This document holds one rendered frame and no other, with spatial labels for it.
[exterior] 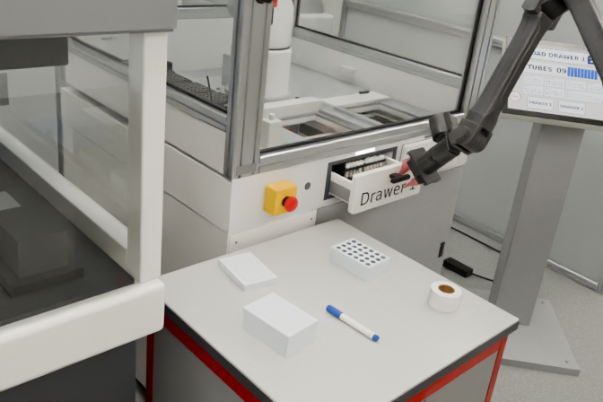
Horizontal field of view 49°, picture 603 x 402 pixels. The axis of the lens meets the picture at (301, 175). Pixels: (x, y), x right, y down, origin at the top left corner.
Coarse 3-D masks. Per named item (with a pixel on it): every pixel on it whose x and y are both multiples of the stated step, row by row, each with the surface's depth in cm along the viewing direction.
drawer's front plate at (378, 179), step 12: (384, 168) 179; (396, 168) 181; (360, 180) 172; (372, 180) 176; (384, 180) 180; (408, 180) 188; (360, 192) 174; (372, 192) 178; (396, 192) 185; (408, 192) 190; (348, 204) 175; (360, 204) 176; (372, 204) 180; (384, 204) 184
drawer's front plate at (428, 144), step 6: (432, 138) 207; (408, 144) 199; (414, 144) 200; (420, 144) 202; (426, 144) 204; (432, 144) 206; (402, 150) 199; (408, 150) 198; (426, 150) 205; (402, 156) 199; (408, 156) 199; (450, 162) 218; (456, 162) 220
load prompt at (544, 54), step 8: (536, 48) 240; (544, 48) 240; (552, 48) 240; (536, 56) 239; (544, 56) 239; (552, 56) 239; (560, 56) 239; (568, 56) 239; (576, 56) 239; (584, 56) 239; (576, 64) 238; (584, 64) 238; (592, 64) 238
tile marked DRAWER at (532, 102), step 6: (528, 96) 234; (534, 96) 234; (528, 102) 234; (534, 102) 234; (540, 102) 234; (546, 102) 234; (552, 102) 234; (534, 108) 233; (540, 108) 233; (546, 108) 233; (552, 108) 233
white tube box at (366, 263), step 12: (348, 240) 165; (336, 252) 160; (348, 252) 160; (360, 252) 160; (372, 252) 161; (336, 264) 161; (348, 264) 158; (360, 264) 156; (372, 264) 156; (384, 264) 158; (360, 276) 156; (372, 276) 156
